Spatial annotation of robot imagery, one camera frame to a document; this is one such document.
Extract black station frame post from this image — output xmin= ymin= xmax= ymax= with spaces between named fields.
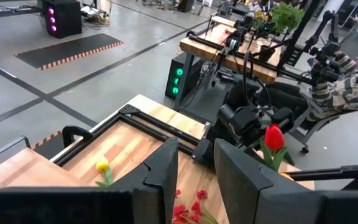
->
xmin=277 ymin=0 xmax=315 ymax=72

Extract black hazard-striped floor mat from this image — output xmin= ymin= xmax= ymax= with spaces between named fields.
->
xmin=31 ymin=130 xmax=63 ymax=160
xmin=14 ymin=32 xmax=126 ymax=71

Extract yellow artificial tulip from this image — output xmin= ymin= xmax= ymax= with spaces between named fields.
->
xmin=94 ymin=155 xmax=115 ymax=188

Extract black table clamp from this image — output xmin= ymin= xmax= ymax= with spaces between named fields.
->
xmin=62 ymin=124 xmax=95 ymax=149

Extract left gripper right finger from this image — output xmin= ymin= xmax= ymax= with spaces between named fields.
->
xmin=215 ymin=139 xmax=318 ymax=224

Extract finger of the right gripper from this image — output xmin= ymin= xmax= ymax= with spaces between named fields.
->
xmin=286 ymin=167 xmax=344 ymax=182

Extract grey office chair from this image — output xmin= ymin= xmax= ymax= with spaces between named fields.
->
xmin=287 ymin=105 xmax=351 ymax=154

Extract red blossom flower sprig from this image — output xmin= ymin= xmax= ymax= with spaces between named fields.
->
xmin=172 ymin=189 xmax=220 ymax=224

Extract black computer tower green lights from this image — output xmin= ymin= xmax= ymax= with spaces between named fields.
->
xmin=165 ymin=52 xmax=198 ymax=100

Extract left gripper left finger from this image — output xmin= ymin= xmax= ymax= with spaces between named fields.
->
xmin=110 ymin=137 xmax=179 ymax=224

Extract wooden robot workstation table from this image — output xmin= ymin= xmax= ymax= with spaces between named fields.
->
xmin=178 ymin=15 xmax=284 ymax=85

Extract green potted plant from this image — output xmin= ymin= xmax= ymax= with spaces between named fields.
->
xmin=270 ymin=1 xmax=306 ymax=35

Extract black metal table frame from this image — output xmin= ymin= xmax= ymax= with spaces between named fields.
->
xmin=51 ymin=104 xmax=217 ymax=169

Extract red artificial tulip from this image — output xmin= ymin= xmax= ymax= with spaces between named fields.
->
xmin=259 ymin=123 xmax=295 ymax=172

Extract black metal workbench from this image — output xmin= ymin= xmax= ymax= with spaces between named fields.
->
xmin=0 ymin=0 xmax=43 ymax=42

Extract black flower pot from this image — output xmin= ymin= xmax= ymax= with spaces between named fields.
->
xmin=258 ymin=45 xmax=276 ymax=62

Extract black computer tower purple lights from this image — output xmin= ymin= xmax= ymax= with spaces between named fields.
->
xmin=41 ymin=0 xmax=83 ymax=40

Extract person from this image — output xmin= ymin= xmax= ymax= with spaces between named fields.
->
xmin=258 ymin=39 xmax=358 ymax=124

